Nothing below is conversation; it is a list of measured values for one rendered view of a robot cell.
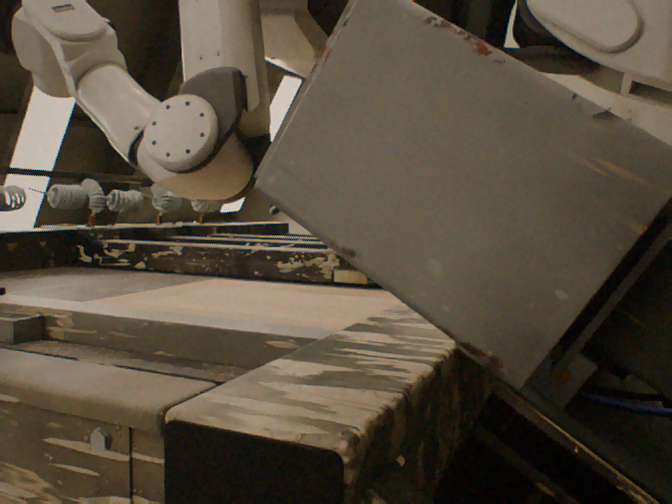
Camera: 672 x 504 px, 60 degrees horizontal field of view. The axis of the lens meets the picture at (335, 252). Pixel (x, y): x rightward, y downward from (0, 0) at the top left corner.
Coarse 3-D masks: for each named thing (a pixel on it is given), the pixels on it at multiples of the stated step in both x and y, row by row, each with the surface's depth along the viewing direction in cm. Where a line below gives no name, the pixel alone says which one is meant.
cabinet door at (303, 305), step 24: (168, 288) 106; (192, 288) 106; (216, 288) 109; (240, 288) 109; (264, 288) 109; (288, 288) 108; (312, 288) 109; (336, 288) 109; (192, 312) 82; (216, 312) 82; (240, 312) 84; (264, 312) 85; (288, 312) 85; (312, 312) 85; (336, 312) 86; (360, 312) 86
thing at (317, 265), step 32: (96, 192) 160; (64, 224) 160; (96, 256) 158; (128, 256) 154; (160, 256) 149; (192, 256) 145; (224, 256) 142; (256, 256) 138; (288, 256) 134; (320, 256) 131
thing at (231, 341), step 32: (64, 320) 71; (96, 320) 69; (128, 320) 67; (160, 320) 65; (192, 320) 66; (224, 320) 66; (256, 320) 66; (160, 352) 66; (192, 352) 64; (224, 352) 62; (256, 352) 60; (288, 352) 59
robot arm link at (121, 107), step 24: (96, 72) 64; (120, 72) 65; (96, 96) 63; (120, 96) 63; (144, 96) 63; (96, 120) 65; (120, 120) 62; (144, 120) 61; (120, 144) 62; (144, 144) 60; (240, 144) 62; (144, 168) 61; (216, 168) 59; (240, 168) 63; (192, 192) 63; (216, 192) 63; (240, 192) 66
